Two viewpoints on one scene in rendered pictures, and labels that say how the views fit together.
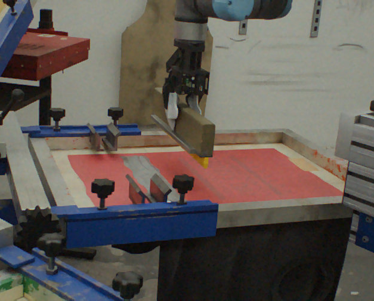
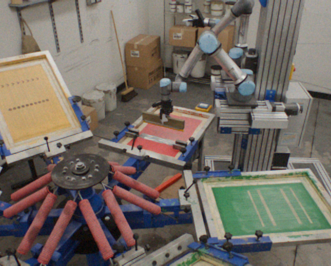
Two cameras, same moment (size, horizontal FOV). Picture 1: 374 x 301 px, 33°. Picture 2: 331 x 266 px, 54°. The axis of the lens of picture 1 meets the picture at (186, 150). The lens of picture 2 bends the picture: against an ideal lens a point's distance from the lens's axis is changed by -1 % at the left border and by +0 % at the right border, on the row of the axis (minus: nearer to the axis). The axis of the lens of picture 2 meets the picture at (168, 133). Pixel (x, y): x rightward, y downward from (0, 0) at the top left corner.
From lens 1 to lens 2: 1.78 m
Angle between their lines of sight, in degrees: 42
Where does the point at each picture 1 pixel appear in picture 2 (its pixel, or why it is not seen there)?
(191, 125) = (175, 122)
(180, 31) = (166, 98)
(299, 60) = (79, 54)
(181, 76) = (168, 110)
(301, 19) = (76, 36)
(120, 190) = (161, 147)
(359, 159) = (223, 115)
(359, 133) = (222, 110)
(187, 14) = (167, 93)
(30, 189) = (171, 160)
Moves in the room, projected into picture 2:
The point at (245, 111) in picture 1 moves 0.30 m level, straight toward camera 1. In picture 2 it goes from (68, 84) to (77, 91)
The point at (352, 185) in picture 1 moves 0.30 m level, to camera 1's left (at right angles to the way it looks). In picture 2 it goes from (221, 122) to (196, 135)
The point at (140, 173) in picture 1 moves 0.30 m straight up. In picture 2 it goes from (155, 139) to (154, 105)
